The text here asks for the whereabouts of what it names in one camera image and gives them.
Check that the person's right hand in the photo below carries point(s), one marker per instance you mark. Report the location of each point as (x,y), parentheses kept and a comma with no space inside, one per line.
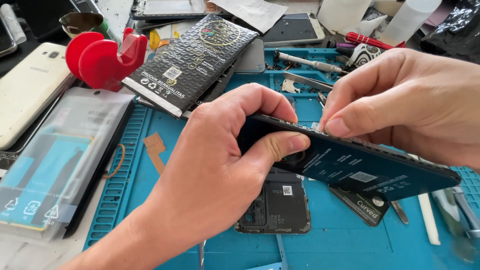
(420,101)

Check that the person's left hand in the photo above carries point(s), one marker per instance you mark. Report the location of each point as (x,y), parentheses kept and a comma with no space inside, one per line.
(202,168)

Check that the black phone display panel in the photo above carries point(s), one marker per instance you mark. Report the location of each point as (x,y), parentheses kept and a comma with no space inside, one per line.
(356,168)

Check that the clear protective film tab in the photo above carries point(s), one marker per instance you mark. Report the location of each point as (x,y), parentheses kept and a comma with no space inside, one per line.
(315,126)

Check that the brown flex strip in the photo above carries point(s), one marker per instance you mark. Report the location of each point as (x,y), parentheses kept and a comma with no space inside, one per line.
(155,148)

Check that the black white patterned tool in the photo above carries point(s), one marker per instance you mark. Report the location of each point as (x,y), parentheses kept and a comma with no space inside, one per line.
(360,54)

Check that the black plastic bag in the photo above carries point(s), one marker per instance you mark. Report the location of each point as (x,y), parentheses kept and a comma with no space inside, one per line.
(455,30)

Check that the orange rubber band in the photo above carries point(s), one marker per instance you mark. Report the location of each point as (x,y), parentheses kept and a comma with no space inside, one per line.
(120,161)

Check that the white plastic bottle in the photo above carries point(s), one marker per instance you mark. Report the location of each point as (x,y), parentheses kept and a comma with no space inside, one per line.
(408,18)

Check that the metal pry tool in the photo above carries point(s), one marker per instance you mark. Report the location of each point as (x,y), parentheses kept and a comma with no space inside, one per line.
(201,257)

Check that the black bubble pouch gold print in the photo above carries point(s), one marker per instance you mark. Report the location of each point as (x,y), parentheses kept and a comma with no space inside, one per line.
(191,63)

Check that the thin metal spudger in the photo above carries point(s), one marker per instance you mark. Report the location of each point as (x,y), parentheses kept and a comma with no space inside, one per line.
(399,212)

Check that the silver precision screwdriver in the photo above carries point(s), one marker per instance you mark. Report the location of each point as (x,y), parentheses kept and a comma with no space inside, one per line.
(311,63)

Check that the white plastic container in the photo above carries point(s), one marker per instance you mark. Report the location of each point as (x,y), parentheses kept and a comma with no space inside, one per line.
(343,15)

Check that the metal tweezers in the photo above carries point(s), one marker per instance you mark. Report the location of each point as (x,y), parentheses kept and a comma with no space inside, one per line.
(305,80)

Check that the white plastic spudger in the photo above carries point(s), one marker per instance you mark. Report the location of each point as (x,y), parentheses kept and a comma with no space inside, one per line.
(429,221)

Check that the grey phone back cover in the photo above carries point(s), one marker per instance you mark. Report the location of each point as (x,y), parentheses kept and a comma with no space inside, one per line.
(251,58)

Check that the black plastic opening card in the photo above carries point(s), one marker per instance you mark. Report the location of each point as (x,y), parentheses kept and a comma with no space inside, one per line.
(362,208)

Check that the red tape dispenser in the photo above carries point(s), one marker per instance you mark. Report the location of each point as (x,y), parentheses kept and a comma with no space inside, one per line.
(101,63)

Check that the clear packet with blue card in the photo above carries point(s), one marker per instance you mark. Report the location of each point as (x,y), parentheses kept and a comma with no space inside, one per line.
(56,161)

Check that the blue silicone repair mat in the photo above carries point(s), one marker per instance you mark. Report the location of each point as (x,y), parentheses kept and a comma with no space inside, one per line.
(337,243)

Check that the open phone housing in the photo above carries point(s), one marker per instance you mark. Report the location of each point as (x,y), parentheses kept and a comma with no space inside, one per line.
(168,9)

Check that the white paper slip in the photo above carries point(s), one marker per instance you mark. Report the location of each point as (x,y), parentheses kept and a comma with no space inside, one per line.
(251,13)

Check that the green tape roll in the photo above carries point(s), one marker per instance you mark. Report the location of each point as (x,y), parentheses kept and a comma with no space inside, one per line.
(84,23)

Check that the white smartphone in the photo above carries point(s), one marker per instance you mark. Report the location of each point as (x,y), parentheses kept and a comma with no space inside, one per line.
(30,90)

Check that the black phone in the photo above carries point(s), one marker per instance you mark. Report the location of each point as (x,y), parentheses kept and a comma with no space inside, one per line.
(5,39)

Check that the white rolled tube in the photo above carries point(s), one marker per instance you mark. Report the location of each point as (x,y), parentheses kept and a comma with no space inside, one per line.
(13,22)

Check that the black phone middle frame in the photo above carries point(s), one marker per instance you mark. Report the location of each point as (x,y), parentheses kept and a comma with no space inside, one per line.
(277,210)

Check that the phone with silver frame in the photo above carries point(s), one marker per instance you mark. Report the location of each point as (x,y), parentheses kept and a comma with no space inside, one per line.
(292,30)

